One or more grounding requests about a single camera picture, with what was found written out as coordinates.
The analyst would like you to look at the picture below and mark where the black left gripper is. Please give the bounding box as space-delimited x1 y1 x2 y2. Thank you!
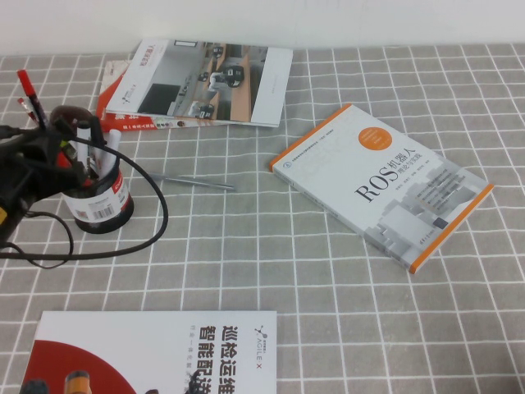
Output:
0 131 88 247

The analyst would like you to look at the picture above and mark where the red and black marker pen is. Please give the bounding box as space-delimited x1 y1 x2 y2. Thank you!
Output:
16 68 53 131

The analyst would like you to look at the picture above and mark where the black mesh pen holder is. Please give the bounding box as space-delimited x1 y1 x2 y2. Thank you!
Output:
60 141 135 236

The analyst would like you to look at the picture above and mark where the grey pen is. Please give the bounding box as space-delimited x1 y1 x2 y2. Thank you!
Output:
147 172 240 193

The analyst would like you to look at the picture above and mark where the white marker with black cap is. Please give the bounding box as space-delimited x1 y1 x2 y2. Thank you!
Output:
76 122 92 174

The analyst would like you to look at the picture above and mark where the dark brown rounded object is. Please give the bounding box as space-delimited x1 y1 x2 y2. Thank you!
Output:
49 105 102 136

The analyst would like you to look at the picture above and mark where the red pencil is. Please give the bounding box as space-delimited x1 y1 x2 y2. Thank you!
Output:
16 97 75 172

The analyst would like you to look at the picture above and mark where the plain white marker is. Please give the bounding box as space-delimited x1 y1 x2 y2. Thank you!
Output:
96 130 121 177

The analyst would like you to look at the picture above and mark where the red and white book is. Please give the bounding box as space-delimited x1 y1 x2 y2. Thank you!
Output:
95 60 231 135

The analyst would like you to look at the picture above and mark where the white brochure with photo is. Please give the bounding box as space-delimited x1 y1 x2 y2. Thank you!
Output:
104 39 294 129

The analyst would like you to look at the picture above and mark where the white red AgileX brochure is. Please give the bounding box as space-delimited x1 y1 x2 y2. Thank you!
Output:
18 310 278 394

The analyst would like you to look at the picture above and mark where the grey checked tablecloth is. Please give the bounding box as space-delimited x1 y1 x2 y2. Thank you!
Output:
0 43 525 394

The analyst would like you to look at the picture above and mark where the white orange ROS book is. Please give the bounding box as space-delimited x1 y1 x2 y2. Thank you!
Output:
268 103 495 275

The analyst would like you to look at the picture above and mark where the black cable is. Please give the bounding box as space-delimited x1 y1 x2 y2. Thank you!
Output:
0 135 170 270

